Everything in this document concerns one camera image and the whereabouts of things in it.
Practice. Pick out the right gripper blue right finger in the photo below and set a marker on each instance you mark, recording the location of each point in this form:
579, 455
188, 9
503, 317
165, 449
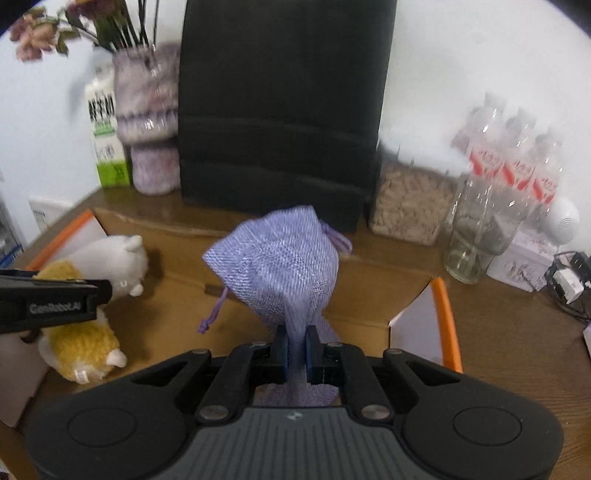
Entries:
314, 357

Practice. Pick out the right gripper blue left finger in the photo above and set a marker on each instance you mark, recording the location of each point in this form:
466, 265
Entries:
279, 355

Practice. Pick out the yellow white plush toy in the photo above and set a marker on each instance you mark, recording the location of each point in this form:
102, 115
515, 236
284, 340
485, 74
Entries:
86, 352

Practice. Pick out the purple fabric drawstring pouch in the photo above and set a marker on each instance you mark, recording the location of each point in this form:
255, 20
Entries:
284, 266

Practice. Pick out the red orange cardboard box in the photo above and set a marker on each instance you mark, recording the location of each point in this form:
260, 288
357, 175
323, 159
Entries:
374, 306

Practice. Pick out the green white milk carton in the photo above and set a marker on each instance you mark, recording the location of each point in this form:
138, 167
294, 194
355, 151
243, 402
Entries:
110, 154

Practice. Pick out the clear seed storage container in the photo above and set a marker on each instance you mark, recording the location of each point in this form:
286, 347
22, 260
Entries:
415, 190

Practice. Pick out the clear glass cup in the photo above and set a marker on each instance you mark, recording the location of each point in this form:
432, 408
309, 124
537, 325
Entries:
487, 218

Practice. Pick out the white floral tin box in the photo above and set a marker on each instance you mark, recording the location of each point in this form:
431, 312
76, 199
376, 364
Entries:
524, 264

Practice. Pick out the black paper shopping bag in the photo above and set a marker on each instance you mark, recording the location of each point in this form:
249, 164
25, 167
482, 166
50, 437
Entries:
280, 104

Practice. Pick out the purple textured vase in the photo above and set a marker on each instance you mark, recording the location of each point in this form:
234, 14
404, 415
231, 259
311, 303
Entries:
146, 108

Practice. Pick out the white power adapter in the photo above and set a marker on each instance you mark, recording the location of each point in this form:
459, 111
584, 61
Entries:
567, 285

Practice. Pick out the water bottle left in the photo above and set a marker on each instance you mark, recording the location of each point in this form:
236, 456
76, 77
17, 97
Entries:
480, 137

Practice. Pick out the water bottle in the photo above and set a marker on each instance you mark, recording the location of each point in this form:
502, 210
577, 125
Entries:
545, 155
480, 137
517, 170

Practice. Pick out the white round speaker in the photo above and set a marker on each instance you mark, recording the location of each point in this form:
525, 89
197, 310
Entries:
561, 221

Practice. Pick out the water bottle right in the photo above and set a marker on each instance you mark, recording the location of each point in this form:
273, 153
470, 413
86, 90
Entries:
545, 155

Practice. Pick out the dried pink roses bouquet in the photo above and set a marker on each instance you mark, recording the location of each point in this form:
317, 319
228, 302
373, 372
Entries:
108, 25

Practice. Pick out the water bottle middle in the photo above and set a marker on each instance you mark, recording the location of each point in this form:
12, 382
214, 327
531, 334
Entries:
517, 170

